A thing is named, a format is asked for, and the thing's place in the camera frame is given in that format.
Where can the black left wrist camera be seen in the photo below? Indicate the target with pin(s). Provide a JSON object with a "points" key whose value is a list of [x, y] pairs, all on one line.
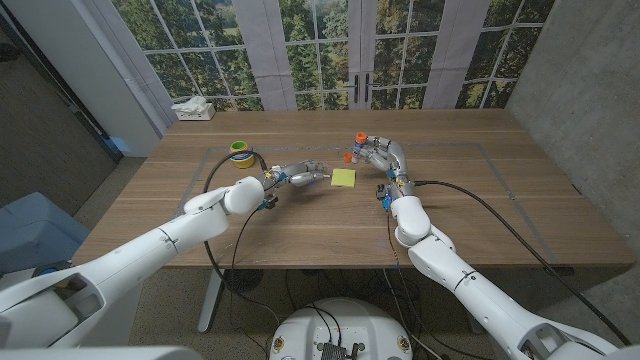
{"points": [[270, 202]]}

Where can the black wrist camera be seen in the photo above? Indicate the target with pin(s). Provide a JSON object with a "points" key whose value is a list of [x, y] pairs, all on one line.
{"points": [[382, 192], [270, 202]]}

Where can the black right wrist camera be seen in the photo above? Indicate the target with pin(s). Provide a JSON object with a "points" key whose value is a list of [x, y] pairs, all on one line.
{"points": [[382, 192]]}

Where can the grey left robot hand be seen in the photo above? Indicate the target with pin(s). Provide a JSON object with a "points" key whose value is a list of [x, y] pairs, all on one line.
{"points": [[300, 177]]}

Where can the small orange cap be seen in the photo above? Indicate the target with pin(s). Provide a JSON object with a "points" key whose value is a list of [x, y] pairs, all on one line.
{"points": [[347, 158]]}

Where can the white robot head edge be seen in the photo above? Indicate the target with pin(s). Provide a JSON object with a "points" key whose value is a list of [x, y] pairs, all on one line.
{"points": [[100, 354]]}

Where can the yellow sticky note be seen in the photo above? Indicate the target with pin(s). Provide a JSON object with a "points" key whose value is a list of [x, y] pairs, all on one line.
{"points": [[343, 178]]}

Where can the blue storage bin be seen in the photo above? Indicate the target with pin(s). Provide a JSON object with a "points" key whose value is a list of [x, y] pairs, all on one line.
{"points": [[40, 230]]}

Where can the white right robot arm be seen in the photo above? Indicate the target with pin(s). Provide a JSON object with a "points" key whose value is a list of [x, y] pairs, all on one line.
{"points": [[475, 295]]}

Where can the white table leg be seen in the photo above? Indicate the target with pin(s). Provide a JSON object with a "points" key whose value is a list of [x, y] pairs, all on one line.
{"points": [[210, 300]]}

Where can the black round floor fan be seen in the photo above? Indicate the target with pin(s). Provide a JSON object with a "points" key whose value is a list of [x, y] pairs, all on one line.
{"points": [[243, 280]]}

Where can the printed window backdrop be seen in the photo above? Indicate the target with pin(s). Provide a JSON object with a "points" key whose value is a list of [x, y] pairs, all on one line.
{"points": [[320, 45]]}

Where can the orange white glue stick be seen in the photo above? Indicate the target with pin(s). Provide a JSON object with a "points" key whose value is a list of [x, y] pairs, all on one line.
{"points": [[360, 138]]}

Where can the white tissue box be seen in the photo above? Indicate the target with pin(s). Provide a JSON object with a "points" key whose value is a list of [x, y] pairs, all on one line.
{"points": [[196, 112]]}

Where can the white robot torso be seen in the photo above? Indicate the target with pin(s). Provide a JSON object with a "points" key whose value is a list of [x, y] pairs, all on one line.
{"points": [[360, 320]]}

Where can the rainbow stacked toy cups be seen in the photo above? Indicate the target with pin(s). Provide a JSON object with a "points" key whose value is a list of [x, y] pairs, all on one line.
{"points": [[242, 156]]}

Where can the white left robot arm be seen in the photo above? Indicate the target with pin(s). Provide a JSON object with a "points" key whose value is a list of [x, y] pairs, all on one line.
{"points": [[130, 260]]}

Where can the blue black foot pedal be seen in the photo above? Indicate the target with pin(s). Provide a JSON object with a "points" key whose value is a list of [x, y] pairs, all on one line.
{"points": [[48, 271]]}

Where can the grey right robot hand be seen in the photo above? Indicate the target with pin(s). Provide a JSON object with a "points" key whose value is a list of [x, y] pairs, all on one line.
{"points": [[395, 157]]}

